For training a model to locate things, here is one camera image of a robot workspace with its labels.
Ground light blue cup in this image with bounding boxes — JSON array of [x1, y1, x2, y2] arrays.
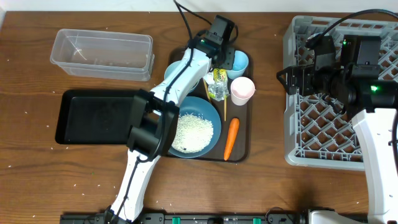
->
[[227, 50, 249, 80]]

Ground pink cup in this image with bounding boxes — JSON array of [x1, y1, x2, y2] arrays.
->
[[231, 77, 256, 106]]

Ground small light blue bowl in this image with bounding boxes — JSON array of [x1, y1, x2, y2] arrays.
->
[[164, 60, 199, 93]]

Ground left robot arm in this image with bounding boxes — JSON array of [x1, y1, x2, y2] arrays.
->
[[104, 15, 238, 223]]

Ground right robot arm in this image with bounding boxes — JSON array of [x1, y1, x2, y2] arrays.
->
[[276, 35, 397, 223]]

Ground grey dishwasher rack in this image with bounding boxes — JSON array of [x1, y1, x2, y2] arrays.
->
[[283, 16, 397, 171]]

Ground green snack wrapper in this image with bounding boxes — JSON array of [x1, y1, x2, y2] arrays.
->
[[208, 68, 229, 101]]

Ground wooden chopstick right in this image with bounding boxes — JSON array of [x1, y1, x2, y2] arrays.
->
[[223, 95, 227, 121]]

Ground large blue plate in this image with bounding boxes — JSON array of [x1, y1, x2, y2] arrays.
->
[[169, 96, 221, 159]]

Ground orange carrot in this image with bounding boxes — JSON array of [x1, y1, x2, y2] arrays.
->
[[223, 118, 240, 161]]

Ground white rice pile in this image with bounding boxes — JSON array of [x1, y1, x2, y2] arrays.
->
[[172, 114, 214, 153]]

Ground dark brown serving tray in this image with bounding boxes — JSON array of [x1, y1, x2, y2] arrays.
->
[[156, 47, 254, 164]]

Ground clear plastic bin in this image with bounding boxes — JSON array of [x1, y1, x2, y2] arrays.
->
[[50, 29, 155, 82]]

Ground black plastic tray bin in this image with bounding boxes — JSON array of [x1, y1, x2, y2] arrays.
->
[[55, 90, 136, 145]]

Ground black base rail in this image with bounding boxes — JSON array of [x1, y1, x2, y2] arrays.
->
[[59, 213, 309, 224]]

